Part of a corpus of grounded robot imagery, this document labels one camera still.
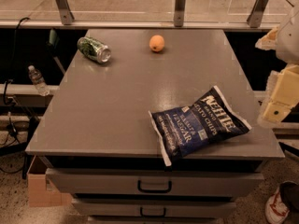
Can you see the drawer black handle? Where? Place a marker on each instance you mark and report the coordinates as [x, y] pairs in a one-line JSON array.
[[151, 212], [154, 188]]

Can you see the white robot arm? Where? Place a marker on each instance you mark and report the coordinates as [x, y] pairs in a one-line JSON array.
[[287, 46]]

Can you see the top drawer black handle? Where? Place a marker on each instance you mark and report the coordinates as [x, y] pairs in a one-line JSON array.
[[154, 188]]

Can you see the white red sneaker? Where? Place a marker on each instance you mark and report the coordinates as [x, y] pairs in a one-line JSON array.
[[284, 200]]

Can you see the green soda can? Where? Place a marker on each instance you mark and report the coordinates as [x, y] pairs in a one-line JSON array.
[[94, 50]]

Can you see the grey drawer cabinet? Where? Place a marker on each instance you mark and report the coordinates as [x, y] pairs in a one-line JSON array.
[[97, 140]]

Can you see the orange fruit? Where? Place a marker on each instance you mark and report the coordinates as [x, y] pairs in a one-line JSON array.
[[156, 43]]

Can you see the clear plastic water bottle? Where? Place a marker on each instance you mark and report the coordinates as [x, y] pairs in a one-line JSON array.
[[38, 81]]

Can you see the right metal railing bracket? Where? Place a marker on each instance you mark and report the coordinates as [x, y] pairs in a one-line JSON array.
[[256, 15]]

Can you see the middle metal railing bracket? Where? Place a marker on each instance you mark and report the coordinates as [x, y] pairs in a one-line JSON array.
[[179, 13]]

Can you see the left metal railing bracket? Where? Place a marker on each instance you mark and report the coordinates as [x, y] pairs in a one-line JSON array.
[[65, 12]]

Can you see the metal railing bracket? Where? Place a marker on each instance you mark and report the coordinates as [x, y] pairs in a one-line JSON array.
[[256, 15], [179, 13], [65, 12]]

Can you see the yellow-white gripper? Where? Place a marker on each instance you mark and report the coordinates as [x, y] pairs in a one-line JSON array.
[[289, 42]]

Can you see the blue Kettle chips bag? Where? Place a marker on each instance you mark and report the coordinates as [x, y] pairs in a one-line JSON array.
[[184, 130]]

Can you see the cardboard box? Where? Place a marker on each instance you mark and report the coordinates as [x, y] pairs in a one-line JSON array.
[[41, 192]]

